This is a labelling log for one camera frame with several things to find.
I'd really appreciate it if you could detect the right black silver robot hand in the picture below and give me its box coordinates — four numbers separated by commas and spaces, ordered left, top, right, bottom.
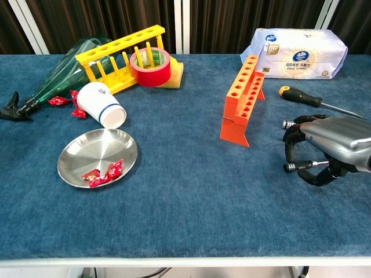
282, 114, 371, 188

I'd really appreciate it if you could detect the orange test tube rack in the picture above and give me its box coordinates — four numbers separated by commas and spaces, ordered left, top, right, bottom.
219, 54, 266, 148

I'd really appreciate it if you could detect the white tissue pack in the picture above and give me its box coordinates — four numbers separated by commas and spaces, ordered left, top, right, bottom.
240, 28, 348, 81

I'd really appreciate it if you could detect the dark curtain panel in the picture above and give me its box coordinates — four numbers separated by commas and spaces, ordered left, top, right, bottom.
0, 0, 31, 55
26, 0, 176, 55
327, 0, 371, 56
188, 0, 327, 55

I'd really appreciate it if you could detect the blue table cloth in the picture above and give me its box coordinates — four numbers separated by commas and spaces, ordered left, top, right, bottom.
0, 53, 371, 260

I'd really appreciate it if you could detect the yellow sponge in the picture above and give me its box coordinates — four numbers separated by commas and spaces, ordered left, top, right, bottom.
156, 56, 185, 89

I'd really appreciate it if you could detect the red tape roll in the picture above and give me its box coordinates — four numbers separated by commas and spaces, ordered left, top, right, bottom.
129, 47, 172, 87

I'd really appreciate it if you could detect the yellow test tube rack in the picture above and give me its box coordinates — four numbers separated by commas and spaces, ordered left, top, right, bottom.
75, 24, 166, 96

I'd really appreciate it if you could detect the white paper cup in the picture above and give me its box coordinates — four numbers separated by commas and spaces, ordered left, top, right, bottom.
77, 82, 128, 130

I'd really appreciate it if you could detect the round steel plate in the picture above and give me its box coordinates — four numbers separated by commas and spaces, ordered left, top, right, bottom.
57, 129, 139, 189

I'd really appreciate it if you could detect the green spray bottle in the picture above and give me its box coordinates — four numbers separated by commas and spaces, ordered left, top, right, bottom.
0, 36, 114, 122

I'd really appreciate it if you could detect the orange black handle screwdriver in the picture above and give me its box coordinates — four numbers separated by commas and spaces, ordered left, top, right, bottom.
278, 86, 368, 120

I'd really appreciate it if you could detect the white frame post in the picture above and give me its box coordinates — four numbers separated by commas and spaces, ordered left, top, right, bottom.
7, 0, 50, 55
173, 0, 191, 55
314, 0, 340, 30

